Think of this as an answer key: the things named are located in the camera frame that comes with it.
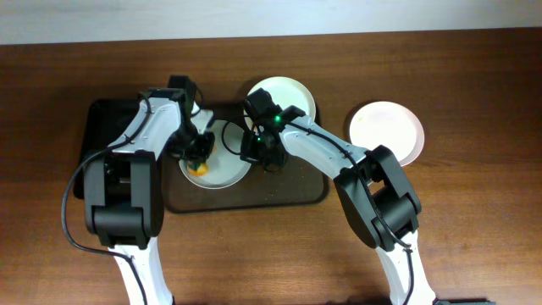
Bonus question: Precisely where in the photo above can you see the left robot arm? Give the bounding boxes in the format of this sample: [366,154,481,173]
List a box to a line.
[82,75,215,304]

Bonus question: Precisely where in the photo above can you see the small black tray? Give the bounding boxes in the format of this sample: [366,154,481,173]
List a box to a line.
[80,99,140,197]

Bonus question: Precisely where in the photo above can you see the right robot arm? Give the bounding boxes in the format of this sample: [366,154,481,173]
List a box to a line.
[241,89,438,304]

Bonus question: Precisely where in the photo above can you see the white plate top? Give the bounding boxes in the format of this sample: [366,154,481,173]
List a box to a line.
[248,76,317,121]

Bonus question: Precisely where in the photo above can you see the pale blue plate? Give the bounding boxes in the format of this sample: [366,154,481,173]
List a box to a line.
[179,119,251,190]

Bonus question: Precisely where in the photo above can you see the brown plastic serving tray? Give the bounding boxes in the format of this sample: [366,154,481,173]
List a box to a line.
[161,103,329,214]

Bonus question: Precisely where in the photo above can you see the green and yellow sponge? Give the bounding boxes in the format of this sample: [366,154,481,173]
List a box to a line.
[186,161,209,176]

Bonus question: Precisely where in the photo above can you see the white plate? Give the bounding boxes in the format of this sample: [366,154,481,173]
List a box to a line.
[347,101,425,167]
[248,76,317,121]

